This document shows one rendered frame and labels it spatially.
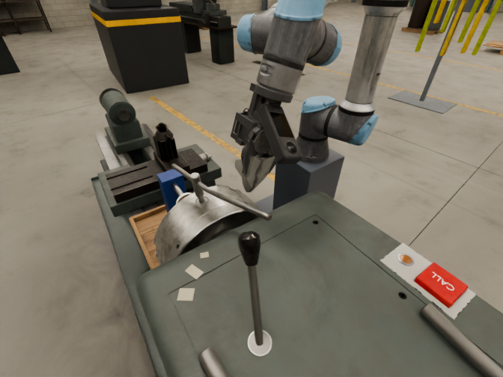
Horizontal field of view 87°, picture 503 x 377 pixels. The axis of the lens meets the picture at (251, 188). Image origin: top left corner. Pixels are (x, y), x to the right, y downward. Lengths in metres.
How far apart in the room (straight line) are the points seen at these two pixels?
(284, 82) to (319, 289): 0.36
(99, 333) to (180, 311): 1.56
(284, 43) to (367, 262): 0.41
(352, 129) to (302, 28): 0.54
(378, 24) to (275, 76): 0.48
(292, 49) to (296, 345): 0.45
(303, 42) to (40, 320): 2.14
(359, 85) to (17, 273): 2.48
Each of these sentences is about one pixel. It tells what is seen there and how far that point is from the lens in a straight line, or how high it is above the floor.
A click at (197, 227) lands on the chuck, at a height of 1.23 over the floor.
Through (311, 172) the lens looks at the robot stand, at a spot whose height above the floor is 1.10.
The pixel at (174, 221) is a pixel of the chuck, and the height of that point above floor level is 1.21.
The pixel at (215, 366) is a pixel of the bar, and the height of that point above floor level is 1.28.
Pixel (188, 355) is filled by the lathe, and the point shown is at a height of 1.25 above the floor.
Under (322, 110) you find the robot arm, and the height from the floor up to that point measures 1.31.
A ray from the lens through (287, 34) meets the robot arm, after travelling 0.48.
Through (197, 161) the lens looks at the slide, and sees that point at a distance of 1.32.
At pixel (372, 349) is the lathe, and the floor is 1.25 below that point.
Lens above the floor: 1.68
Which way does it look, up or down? 39 degrees down
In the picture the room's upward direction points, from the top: straight up
